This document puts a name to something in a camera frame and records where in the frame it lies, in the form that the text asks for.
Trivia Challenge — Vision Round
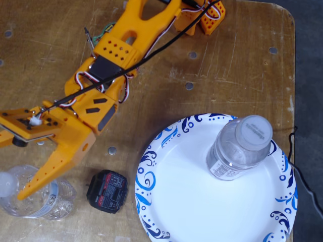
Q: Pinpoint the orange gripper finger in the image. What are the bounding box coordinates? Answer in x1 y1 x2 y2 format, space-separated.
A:
17 117 97 201
0 130 16 149

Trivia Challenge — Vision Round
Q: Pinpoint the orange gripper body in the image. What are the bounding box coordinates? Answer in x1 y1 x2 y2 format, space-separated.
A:
42 92 119 136

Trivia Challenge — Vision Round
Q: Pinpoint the crinkled clear water bottle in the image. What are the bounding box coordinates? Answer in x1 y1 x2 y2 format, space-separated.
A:
0 164 77 221

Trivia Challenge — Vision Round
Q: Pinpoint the clear bottle with wide cap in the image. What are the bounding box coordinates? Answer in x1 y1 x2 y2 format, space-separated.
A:
205 115 274 182

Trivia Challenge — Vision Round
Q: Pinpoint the white paper plate blue pattern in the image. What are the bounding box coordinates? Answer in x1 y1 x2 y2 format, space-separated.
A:
134 113 298 242

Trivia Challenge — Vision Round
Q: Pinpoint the black red battery pack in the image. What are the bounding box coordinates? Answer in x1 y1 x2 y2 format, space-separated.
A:
86 169 129 215

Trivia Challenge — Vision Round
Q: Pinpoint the red black screwdriver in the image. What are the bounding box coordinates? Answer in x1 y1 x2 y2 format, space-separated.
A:
84 27 98 58

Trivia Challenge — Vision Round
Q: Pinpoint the green tape dispenser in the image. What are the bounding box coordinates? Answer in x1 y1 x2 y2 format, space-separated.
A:
92 22 116 45

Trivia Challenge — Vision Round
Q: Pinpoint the wrist camera on orange mount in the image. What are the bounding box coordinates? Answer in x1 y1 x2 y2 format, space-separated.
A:
0 108 66 148

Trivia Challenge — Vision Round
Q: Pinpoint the black camera cable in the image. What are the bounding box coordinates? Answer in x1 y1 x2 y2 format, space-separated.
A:
37 0 222 119

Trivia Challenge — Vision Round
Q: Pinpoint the thin dark cable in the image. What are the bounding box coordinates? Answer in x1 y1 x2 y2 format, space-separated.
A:
287 125 323 215

